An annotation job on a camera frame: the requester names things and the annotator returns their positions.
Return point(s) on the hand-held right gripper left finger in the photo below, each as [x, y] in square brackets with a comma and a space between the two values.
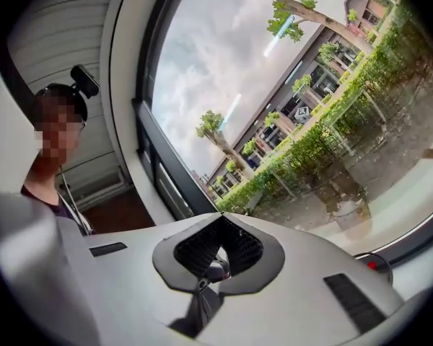
[140, 265]

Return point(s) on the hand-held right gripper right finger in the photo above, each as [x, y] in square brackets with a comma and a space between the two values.
[296, 294]

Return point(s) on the black mesh waste basket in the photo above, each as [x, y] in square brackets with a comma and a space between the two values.
[380, 261]

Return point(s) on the red bottle cap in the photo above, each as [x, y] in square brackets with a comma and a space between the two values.
[372, 265]

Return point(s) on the person's dark shirt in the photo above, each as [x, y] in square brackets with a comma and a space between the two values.
[47, 200]

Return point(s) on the white window sill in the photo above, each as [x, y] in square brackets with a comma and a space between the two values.
[411, 279]

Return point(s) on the trimmed thick-trunk tree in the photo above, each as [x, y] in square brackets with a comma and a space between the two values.
[324, 18]
[231, 153]

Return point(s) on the green hedge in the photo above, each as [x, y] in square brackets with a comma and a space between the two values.
[310, 146]

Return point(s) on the person's head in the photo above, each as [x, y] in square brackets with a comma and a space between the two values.
[57, 139]

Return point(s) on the brick building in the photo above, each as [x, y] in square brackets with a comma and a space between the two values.
[321, 74]

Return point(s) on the black window frame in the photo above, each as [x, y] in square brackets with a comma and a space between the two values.
[167, 148]

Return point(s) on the black head-worn camera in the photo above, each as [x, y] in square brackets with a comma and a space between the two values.
[86, 81]

